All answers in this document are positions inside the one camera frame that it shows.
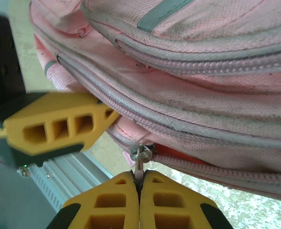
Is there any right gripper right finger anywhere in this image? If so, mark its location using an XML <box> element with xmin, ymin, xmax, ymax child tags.
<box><xmin>139</xmin><ymin>169</ymin><xmax>234</xmax><ymax>229</ymax></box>

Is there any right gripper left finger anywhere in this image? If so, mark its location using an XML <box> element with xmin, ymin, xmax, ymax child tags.
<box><xmin>46</xmin><ymin>170</ymin><xmax>141</xmax><ymax>229</ymax></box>

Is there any pink student backpack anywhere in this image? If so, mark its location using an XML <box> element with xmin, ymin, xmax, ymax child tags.
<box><xmin>30</xmin><ymin>0</ymin><xmax>281</xmax><ymax>204</ymax></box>

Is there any aluminium mounting rail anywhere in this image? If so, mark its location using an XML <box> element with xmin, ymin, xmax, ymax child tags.
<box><xmin>41</xmin><ymin>152</ymin><xmax>114</xmax><ymax>193</ymax></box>

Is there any white slotted cable duct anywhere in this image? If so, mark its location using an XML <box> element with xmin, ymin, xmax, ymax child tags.
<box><xmin>29</xmin><ymin>166</ymin><xmax>65</xmax><ymax>213</ymax></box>

